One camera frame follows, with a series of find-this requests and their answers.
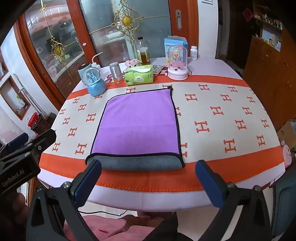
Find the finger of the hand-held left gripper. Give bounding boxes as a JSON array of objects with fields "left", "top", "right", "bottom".
[
  {"left": 23, "top": 128, "right": 57, "bottom": 158},
  {"left": 0, "top": 133, "right": 29, "bottom": 155}
]

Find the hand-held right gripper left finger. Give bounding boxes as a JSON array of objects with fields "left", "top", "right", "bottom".
[{"left": 26, "top": 159, "right": 102, "bottom": 241}]

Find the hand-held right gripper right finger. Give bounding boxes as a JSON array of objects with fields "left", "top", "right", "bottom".
[{"left": 195, "top": 160, "right": 272, "bottom": 241}]

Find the purple and grey towel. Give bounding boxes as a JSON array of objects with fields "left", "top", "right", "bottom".
[{"left": 85, "top": 88, "right": 186, "bottom": 171}]

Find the person's left hand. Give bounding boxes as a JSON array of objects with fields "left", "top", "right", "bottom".
[{"left": 0, "top": 192, "right": 30, "bottom": 241}]

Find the red lidded container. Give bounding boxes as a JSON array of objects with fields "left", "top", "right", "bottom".
[{"left": 27, "top": 112, "right": 50, "bottom": 135}]

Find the small wooden framed window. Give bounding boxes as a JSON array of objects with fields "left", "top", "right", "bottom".
[{"left": 0, "top": 76, "right": 31, "bottom": 121}]

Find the pink clothing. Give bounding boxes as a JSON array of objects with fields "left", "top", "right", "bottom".
[{"left": 63, "top": 214, "right": 163, "bottom": 241}]

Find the dark cloth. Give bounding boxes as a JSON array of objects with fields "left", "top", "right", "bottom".
[{"left": 143, "top": 212, "right": 179, "bottom": 241}]

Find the orange and white printed tablecloth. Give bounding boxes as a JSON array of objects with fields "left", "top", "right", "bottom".
[{"left": 37, "top": 59, "right": 286, "bottom": 212}]

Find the blue snow globe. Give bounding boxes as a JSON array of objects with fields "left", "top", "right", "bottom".
[{"left": 84, "top": 67, "right": 107, "bottom": 97}]

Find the teal round humidifier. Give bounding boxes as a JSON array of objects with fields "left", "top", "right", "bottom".
[{"left": 78, "top": 63, "right": 93, "bottom": 84}]

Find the grey chair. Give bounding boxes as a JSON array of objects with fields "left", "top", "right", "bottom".
[{"left": 269, "top": 162, "right": 296, "bottom": 237}]

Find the pink round toy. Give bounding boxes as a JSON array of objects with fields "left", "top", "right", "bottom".
[{"left": 280, "top": 144, "right": 292, "bottom": 169}]

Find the gold door ornament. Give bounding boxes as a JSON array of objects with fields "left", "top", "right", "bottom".
[
  {"left": 49, "top": 35, "right": 68, "bottom": 63},
  {"left": 110, "top": 0, "right": 145, "bottom": 45}
]

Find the wooden framed glass door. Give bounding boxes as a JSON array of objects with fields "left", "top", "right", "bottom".
[
  {"left": 77, "top": 0, "right": 199, "bottom": 70},
  {"left": 14, "top": 7, "right": 93, "bottom": 100}
]

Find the cardboard box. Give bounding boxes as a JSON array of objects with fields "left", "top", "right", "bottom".
[{"left": 276, "top": 119, "right": 296, "bottom": 149}]

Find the silver metal can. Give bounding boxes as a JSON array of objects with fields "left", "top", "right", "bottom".
[{"left": 109, "top": 62, "right": 123, "bottom": 84}]

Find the green tissue pack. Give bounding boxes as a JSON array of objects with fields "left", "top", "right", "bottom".
[{"left": 125, "top": 65, "right": 154, "bottom": 86}]

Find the pink flower ornament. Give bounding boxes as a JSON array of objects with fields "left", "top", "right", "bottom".
[{"left": 125, "top": 59, "right": 142, "bottom": 68}]

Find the wooden cabinet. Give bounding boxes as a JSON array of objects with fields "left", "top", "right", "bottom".
[{"left": 243, "top": 28, "right": 296, "bottom": 133}]

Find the glass dome figurine music box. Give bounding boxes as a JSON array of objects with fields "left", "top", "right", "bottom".
[{"left": 167, "top": 45, "right": 189, "bottom": 81}]

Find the glass oil bottle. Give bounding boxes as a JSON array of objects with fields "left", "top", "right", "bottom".
[{"left": 136, "top": 37, "right": 151, "bottom": 65}]

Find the blue carton box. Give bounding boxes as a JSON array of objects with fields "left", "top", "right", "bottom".
[{"left": 164, "top": 36, "right": 188, "bottom": 66}]

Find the white charger with cable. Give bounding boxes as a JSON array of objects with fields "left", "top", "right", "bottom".
[{"left": 91, "top": 52, "right": 103, "bottom": 70}]

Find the wall shelf with small things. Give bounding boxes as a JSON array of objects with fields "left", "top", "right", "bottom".
[{"left": 253, "top": 5, "right": 284, "bottom": 52}]

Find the silver door handle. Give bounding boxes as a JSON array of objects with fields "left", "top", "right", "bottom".
[{"left": 175, "top": 9, "right": 183, "bottom": 29}]

